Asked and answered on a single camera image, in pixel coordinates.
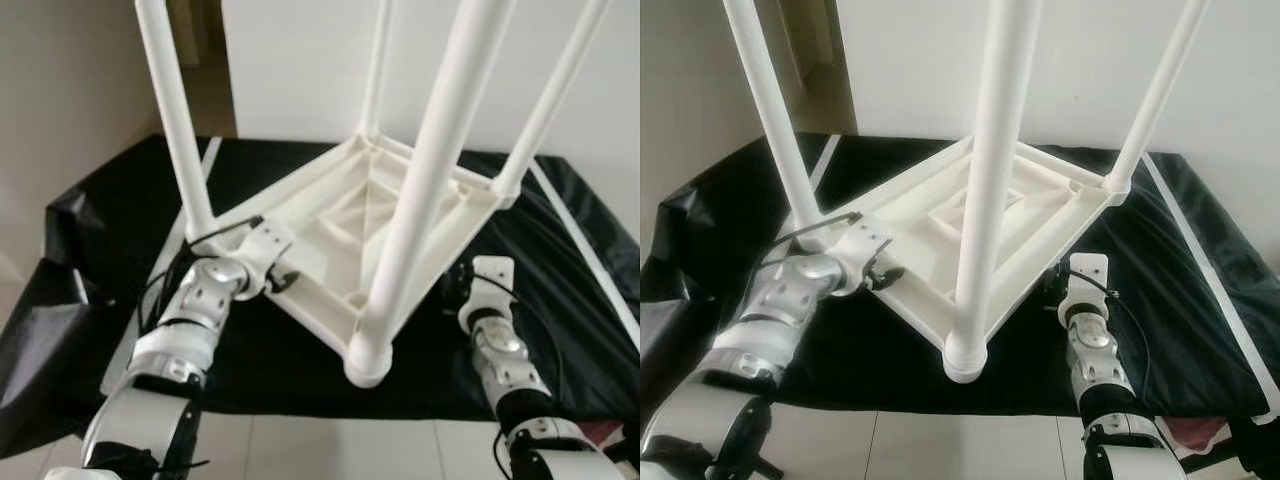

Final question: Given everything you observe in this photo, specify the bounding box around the white plastic table top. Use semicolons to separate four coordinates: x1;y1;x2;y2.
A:
790;133;1129;384
185;135;523;389

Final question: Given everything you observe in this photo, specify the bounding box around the black table cloth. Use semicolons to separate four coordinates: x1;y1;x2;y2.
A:
640;130;1280;426
0;133;641;456

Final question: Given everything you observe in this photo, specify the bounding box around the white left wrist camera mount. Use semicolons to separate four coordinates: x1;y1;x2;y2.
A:
235;218;298;291
835;213;894;291

